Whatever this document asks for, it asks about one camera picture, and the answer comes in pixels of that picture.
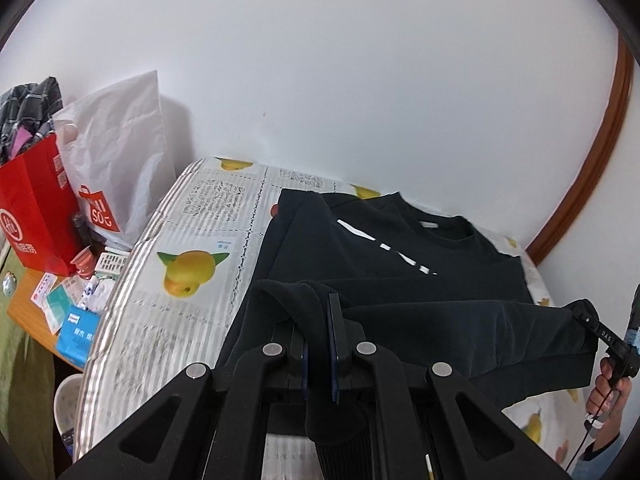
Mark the red paper shopping bag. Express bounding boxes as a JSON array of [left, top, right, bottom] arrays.
[[1, 134, 82, 276]]

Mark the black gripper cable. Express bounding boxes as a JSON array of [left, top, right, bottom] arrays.
[[564, 389, 614, 472]]

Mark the blue tissue pack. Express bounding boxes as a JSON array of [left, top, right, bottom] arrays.
[[56, 307, 100, 370]]

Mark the brown wooden door frame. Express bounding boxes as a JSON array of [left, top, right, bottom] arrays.
[[526, 34, 634, 266]]

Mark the plaid cloth in bag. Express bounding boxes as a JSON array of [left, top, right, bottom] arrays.
[[1, 77, 63, 165]]

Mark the blue denim sleeve forearm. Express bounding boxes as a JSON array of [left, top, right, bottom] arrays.
[[570, 434, 624, 480]]

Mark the white plastic shopping bag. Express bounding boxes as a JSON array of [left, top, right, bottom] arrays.
[[53, 70, 176, 249]]

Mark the person's right hand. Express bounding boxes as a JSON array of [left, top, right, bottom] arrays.
[[586, 358, 632, 453]]

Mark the white round bowl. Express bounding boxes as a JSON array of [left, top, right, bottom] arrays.
[[53, 374, 82, 455]]

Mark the small white basket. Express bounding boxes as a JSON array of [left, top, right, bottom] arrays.
[[94, 252, 128, 278]]

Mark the black sweatshirt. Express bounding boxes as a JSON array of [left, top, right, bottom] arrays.
[[218, 190, 598, 408]]

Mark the fruit print tablecloth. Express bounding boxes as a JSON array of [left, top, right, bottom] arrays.
[[72, 155, 589, 480]]

